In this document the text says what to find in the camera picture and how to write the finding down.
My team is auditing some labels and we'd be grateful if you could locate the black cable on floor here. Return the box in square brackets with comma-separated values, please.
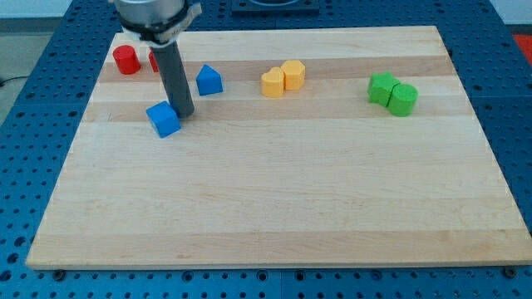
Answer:
[0, 75, 28, 88]

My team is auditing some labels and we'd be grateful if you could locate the yellow hexagon block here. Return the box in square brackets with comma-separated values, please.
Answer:
[281, 60, 306, 91]

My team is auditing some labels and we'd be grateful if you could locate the blue triangle block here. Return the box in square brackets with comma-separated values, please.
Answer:
[196, 65, 224, 96]

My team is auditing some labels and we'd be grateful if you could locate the yellow heart block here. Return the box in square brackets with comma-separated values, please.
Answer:
[261, 66, 284, 98]

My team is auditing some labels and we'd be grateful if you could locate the wooden board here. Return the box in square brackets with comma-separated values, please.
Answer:
[27, 26, 531, 270]

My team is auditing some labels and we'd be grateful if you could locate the dark blue mount plate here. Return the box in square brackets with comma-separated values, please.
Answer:
[231, 0, 321, 17]

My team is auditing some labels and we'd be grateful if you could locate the green cylinder block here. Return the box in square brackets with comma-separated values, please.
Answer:
[387, 84, 419, 117]

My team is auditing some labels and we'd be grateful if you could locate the green star block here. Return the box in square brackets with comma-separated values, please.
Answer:
[367, 72, 401, 107]

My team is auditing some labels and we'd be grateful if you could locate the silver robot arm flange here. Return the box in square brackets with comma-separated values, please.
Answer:
[111, 0, 203, 47]

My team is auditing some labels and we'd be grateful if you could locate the red cylinder block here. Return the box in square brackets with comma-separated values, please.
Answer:
[112, 45, 140, 75]

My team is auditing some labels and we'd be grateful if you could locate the blue cube block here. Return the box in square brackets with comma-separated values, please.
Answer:
[145, 101, 181, 139]

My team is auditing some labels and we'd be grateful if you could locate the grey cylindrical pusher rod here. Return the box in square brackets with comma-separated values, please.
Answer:
[152, 42, 195, 119]

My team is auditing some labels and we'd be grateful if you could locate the red block behind rod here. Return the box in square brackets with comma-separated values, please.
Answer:
[148, 50, 159, 72]

